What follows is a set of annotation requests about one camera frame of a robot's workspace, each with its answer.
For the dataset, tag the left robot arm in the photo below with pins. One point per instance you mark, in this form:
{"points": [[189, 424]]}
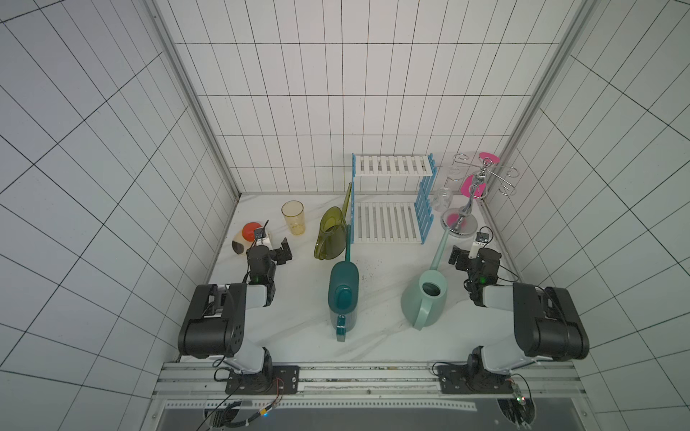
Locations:
{"points": [[214, 324]]}

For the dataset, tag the mint green watering can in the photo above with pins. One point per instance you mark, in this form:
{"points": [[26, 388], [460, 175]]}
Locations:
{"points": [[424, 300]]}

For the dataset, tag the aluminium mounting rail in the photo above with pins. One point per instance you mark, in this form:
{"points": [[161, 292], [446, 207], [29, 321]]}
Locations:
{"points": [[202, 381]]}

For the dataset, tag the olive green watering can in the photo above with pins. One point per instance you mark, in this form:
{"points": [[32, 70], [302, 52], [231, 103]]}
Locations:
{"points": [[333, 231]]}

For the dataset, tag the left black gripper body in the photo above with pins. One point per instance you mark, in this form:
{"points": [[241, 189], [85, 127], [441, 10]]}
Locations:
{"points": [[278, 256]]}

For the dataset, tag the beige toy with red ball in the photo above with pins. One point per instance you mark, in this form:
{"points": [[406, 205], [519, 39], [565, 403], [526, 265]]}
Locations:
{"points": [[243, 240]]}

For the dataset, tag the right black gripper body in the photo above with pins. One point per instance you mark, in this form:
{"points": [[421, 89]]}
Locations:
{"points": [[463, 259]]}

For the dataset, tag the yellow translucent plastic cup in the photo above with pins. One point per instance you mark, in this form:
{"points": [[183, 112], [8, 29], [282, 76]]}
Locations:
{"points": [[294, 213]]}

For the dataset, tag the dark teal watering can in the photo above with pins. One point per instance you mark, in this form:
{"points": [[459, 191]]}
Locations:
{"points": [[343, 294]]}

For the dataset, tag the white and blue shelf rack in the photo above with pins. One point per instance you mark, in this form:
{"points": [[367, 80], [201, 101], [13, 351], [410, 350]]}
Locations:
{"points": [[389, 198]]}

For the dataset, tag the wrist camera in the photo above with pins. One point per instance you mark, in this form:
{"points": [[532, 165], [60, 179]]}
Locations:
{"points": [[480, 241], [261, 237]]}

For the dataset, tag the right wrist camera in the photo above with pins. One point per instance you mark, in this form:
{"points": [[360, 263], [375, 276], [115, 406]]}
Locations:
{"points": [[480, 241]]}

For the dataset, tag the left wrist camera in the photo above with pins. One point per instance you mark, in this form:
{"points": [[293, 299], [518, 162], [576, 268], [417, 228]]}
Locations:
{"points": [[261, 237]]}

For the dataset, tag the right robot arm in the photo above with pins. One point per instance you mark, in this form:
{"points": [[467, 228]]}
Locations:
{"points": [[545, 323]]}

